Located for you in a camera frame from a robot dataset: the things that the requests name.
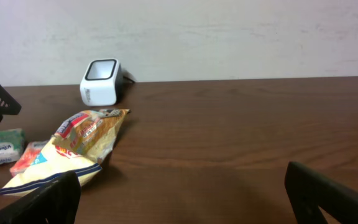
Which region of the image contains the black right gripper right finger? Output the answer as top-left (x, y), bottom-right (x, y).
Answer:
top-left (285, 161), bottom-right (358, 223)

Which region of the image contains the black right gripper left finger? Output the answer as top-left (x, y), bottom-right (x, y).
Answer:
top-left (0, 171), bottom-right (81, 224)

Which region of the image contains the orange snack packet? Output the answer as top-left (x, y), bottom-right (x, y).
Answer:
top-left (9, 141), bottom-right (48, 177)

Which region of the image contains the yellow snack chip bag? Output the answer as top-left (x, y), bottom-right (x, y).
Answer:
top-left (0, 109), bottom-right (131, 197)

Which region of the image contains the green tissue pack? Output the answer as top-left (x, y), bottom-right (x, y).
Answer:
top-left (0, 128), bottom-right (25, 165)

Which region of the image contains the white barcode scanner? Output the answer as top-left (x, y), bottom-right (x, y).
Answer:
top-left (80, 58), bottom-right (124, 106)

